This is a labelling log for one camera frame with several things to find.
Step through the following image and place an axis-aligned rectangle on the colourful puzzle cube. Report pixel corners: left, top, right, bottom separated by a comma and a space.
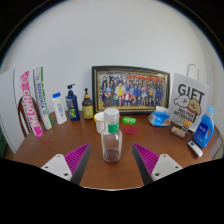
181, 120, 192, 133

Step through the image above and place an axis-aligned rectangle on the yellow brown pump bottle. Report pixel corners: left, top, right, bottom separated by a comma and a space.
81, 87, 95, 121

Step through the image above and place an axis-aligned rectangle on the small green box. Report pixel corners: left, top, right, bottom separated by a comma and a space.
121, 116, 137, 126

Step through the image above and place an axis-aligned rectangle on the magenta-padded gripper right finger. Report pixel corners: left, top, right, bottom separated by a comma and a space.
132, 143, 184, 186

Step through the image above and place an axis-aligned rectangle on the dark blue pump bottle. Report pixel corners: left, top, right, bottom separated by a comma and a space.
65, 83, 81, 122

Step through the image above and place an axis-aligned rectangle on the dark framed group photo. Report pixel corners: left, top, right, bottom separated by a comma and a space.
91, 65, 171, 115

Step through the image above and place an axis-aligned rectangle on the white blue-capped lotion bottle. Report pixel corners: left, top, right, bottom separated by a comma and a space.
51, 92, 69, 125

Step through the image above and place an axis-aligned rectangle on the blue detergent bottle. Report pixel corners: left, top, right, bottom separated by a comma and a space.
192, 105, 216, 149

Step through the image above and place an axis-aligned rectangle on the blue tissue pack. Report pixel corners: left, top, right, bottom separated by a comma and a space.
148, 105, 171, 128

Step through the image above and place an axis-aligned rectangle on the flat round red coaster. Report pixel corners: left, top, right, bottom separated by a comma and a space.
122, 124, 139, 136

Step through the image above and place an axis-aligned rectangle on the white yellow-rimmed cup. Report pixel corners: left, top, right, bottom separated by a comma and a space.
93, 111, 107, 135

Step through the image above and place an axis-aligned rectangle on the dark wooden chair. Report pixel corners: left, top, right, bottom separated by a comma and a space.
17, 95, 38, 138

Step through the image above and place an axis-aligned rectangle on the long pink printed box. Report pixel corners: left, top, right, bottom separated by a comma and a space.
20, 70, 44, 138

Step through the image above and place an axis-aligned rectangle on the clear green-labelled drink bottle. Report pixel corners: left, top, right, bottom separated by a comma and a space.
100, 107, 123, 163

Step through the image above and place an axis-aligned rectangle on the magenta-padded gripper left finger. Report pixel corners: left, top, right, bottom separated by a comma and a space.
40, 143, 92, 185

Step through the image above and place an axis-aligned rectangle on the white remote control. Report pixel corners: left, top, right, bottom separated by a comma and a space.
187, 140, 204, 158

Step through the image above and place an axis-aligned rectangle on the long white green box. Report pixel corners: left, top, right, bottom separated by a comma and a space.
32, 66, 54, 131

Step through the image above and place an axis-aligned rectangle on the white printed paper gift bag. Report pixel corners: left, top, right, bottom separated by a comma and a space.
168, 63, 211, 133

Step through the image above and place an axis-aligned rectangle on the small patterned snack packet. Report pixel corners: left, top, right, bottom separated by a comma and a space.
169, 125, 187, 139

